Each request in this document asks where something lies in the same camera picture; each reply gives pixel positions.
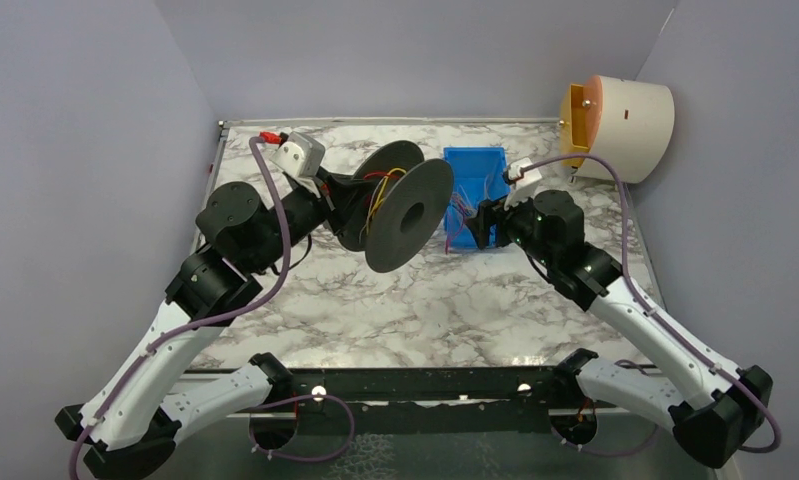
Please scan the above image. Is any blue plastic bin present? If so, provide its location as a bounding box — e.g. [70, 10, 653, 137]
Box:
[443, 146, 508, 253]

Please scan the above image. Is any black cable spool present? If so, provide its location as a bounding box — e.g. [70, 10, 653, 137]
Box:
[336, 140, 454, 273]

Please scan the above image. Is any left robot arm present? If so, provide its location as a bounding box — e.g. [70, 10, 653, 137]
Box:
[55, 177, 331, 479]

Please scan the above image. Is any cream cylinder with orange face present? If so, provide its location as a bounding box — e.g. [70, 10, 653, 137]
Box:
[559, 75, 675, 184]

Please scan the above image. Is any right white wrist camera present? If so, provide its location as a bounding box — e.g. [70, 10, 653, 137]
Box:
[503, 157, 543, 210]

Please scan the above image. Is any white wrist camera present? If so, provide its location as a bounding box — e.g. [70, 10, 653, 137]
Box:
[270, 132, 325, 179]
[503, 157, 543, 210]

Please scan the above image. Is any yellow wound cable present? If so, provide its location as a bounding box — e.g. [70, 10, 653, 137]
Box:
[365, 168, 407, 233]

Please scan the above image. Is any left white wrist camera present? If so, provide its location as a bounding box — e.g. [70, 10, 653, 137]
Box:
[270, 132, 325, 179]

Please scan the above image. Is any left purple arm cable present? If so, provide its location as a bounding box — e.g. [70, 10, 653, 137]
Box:
[67, 132, 357, 480]

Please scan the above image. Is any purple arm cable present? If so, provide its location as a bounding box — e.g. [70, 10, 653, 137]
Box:
[504, 154, 783, 458]
[67, 132, 357, 480]

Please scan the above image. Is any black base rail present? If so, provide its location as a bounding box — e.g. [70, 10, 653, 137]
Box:
[202, 366, 585, 438]

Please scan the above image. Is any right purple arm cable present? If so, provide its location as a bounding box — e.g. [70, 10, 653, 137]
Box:
[504, 154, 783, 458]

